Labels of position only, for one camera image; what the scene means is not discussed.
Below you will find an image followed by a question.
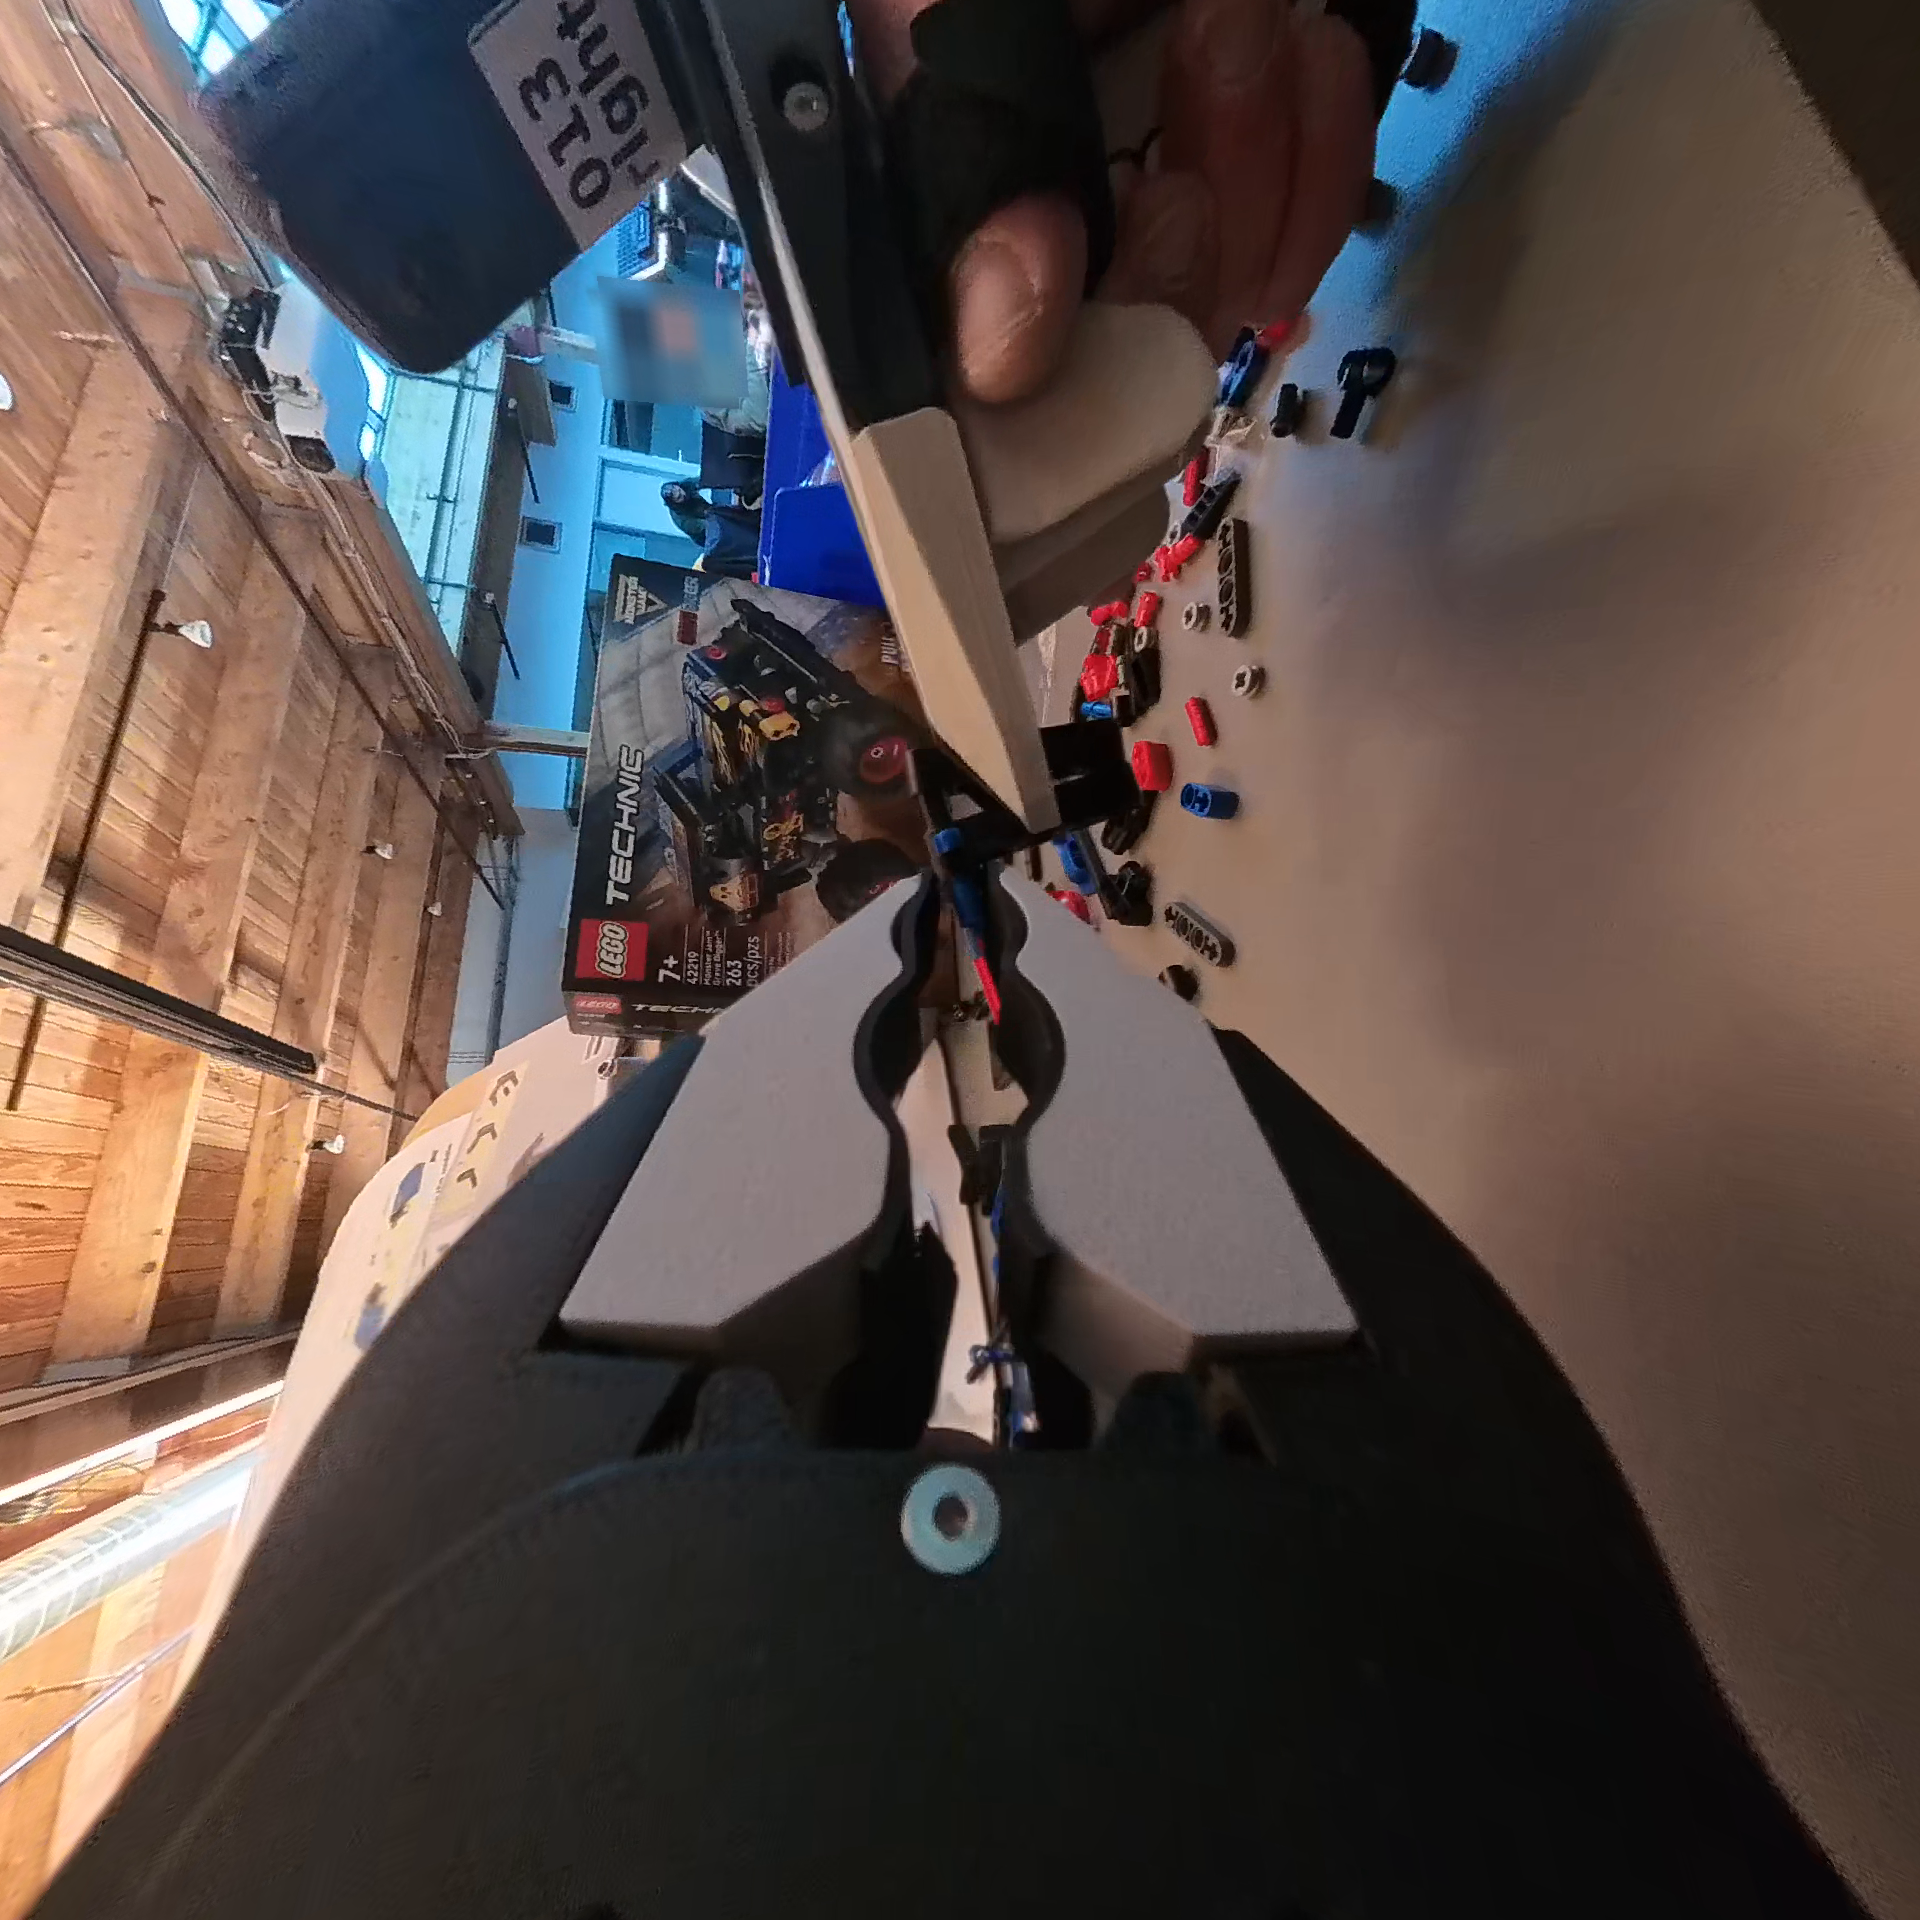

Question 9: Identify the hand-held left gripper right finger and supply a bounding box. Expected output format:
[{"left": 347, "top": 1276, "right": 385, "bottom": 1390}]
[{"left": 982, "top": 871, "right": 1363, "bottom": 1449}]

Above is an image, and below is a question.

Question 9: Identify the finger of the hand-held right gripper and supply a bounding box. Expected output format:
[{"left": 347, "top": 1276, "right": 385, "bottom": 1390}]
[{"left": 838, "top": 406, "right": 1062, "bottom": 838}]

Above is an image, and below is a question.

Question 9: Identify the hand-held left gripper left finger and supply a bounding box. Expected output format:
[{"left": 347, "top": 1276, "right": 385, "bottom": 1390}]
[{"left": 558, "top": 878, "right": 957, "bottom": 1449}]

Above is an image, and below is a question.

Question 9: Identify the pile of small mixed bricks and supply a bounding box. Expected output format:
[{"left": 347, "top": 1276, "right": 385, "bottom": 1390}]
[{"left": 1051, "top": 317, "right": 1405, "bottom": 726}]

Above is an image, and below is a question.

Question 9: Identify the short black beam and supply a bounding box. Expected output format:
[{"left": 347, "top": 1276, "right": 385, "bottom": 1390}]
[{"left": 1037, "top": 720, "right": 1157, "bottom": 855}]

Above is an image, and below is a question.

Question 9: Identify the grey desk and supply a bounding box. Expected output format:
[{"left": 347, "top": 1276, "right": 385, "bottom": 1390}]
[{"left": 885, "top": 0, "right": 1920, "bottom": 1920}]

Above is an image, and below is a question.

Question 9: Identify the person's right hand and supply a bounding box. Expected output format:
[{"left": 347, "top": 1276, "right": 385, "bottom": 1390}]
[{"left": 948, "top": 0, "right": 1420, "bottom": 404}]

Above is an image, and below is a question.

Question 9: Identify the blue plastic bin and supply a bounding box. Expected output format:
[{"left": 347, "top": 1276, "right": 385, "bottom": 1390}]
[{"left": 758, "top": 383, "right": 891, "bottom": 602}]

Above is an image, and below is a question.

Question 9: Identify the printed instruction sheet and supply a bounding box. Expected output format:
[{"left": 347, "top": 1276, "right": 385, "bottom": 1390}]
[{"left": 278, "top": 1036, "right": 708, "bottom": 1502}]

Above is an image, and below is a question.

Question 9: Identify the toy truck set box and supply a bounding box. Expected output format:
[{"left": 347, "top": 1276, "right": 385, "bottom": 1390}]
[{"left": 562, "top": 557, "right": 963, "bottom": 1042}]

